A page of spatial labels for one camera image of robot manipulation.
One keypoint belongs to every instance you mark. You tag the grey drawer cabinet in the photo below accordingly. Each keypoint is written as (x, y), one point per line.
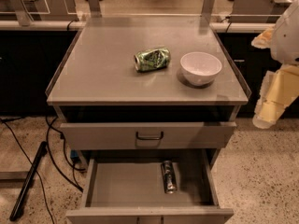
(98, 83)

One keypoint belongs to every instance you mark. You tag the grey open middle drawer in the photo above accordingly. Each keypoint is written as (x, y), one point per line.
(128, 188)

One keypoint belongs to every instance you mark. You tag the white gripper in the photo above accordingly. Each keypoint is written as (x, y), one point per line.
(287, 39)

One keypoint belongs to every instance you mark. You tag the grey top drawer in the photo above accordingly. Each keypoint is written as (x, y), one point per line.
(96, 136)

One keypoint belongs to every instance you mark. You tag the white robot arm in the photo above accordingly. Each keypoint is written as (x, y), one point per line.
(285, 42)

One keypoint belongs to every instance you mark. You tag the dark top drawer handle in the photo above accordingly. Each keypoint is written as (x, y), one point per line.
(149, 137)

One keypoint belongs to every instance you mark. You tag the redbull can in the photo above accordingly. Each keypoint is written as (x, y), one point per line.
(169, 178)

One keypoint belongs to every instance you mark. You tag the black bar on floor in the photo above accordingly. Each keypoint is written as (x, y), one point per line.
(17, 209)

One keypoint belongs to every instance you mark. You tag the crushed green soda can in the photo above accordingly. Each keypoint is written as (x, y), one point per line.
(152, 59)

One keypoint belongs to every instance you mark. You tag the white bowl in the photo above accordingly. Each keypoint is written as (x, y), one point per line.
(200, 68)

